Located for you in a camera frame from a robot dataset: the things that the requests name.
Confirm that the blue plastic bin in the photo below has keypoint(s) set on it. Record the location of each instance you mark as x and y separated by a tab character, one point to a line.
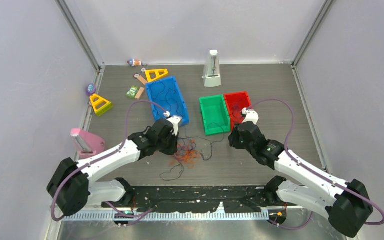
166	93

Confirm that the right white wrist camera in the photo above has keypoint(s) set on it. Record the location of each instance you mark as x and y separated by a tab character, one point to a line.
249	115

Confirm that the pink tape dispenser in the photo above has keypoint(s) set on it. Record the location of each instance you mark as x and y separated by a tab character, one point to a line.
87	144

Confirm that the small colourful figurine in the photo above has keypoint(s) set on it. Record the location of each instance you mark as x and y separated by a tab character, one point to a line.
134	62

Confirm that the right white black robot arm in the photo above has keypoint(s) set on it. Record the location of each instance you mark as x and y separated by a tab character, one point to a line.
324	194

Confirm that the white metronome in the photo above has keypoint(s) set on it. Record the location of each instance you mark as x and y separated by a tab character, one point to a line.
211	73

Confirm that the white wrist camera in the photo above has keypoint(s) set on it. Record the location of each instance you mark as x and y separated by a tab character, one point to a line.
249	115
175	120

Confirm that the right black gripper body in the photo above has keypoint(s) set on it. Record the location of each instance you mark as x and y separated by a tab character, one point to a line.
237	142

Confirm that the yellow triangle toy on green block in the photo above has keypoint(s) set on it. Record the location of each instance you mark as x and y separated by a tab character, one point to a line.
99	104

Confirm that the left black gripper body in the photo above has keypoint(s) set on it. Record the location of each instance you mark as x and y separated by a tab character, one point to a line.
166	146

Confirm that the green plastic bin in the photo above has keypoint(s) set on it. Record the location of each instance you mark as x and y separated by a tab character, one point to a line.
215	115

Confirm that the tan wooden block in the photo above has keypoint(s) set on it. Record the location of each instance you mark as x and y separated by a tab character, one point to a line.
139	93

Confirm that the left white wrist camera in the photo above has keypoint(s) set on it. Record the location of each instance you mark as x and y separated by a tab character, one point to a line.
175	120

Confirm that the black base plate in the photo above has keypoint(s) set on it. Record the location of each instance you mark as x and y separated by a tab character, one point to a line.
200	199

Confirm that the purple round toy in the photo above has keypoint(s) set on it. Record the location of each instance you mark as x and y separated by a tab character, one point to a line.
90	90

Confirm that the red plastic bin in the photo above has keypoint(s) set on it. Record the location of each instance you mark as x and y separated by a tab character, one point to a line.
235	102

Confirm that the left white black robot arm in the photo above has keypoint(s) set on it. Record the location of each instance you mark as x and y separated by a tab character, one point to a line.
76	184

